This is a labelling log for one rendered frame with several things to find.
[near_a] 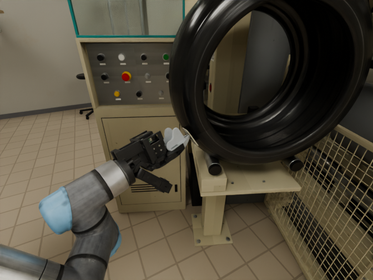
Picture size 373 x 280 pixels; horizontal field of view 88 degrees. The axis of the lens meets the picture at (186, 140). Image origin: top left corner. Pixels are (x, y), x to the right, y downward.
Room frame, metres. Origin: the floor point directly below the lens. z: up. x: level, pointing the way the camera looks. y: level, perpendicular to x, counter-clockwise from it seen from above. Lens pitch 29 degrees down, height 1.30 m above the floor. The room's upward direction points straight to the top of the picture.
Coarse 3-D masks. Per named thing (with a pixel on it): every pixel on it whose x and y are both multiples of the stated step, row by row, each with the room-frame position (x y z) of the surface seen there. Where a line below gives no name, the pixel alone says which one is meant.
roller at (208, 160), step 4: (204, 152) 0.60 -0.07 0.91; (204, 156) 0.58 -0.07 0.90; (208, 156) 0.56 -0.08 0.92; (212, 156) 0.55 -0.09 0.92; (208, 160) 0.54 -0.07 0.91; (212, 160) 0.53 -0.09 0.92; (216, 160) 0.53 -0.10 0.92; (208, 164) 0.52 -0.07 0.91; (212, 164) 0.51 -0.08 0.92; (216, 164) 0.50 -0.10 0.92; (208, 168) 0.51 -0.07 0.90; (212, 168) 0.50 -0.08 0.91; (216, 168) 0.50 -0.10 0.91; (220, 168) 0.50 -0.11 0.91; (212, 172) 0.50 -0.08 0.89; (216, 172) 0.50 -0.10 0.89; (220, 172) 0.50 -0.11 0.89
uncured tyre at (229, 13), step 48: (240, 0) 0.49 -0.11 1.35; (288, 0) 0.76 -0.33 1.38; (336, 0) 0.50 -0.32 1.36; (192, 48) 0.49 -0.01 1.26; (336, 48) 0.67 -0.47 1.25; (192, 96) 0.48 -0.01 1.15; (288, 96) 0.77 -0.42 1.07; (336, 96) 0.53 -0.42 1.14; (240, 144) 0.65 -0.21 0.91; (288, 144) 0.51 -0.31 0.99
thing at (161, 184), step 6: (138, 174) 0.34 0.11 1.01; (144, 174) 0.35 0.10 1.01; (150, 174) 0.36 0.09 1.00; (144, 180) 0.34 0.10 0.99; (150, 180) 0.35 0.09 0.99; (156, 180) 0.36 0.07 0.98; (162, 180) 0.37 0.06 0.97; (156, 186) 0.35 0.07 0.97; (162, 186) 0.36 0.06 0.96; (168, 186) 0.37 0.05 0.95; (168, 192) 0.37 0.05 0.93
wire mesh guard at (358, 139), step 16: (336, 128) 0.63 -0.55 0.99; (368, 144) 0.51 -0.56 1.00; (352, 176) 0.51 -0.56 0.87; (288, 192) 0.76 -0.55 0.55; (272, 208) 0.85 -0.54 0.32; (288, 208) 0.72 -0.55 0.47; (304, 208) 0.63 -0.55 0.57; (368, 208) 0.42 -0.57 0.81; (288, 240) 0.64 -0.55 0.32; (336, 240) 0.45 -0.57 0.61; (336, 256) 0.42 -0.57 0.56; (304, 272) 0.49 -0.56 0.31
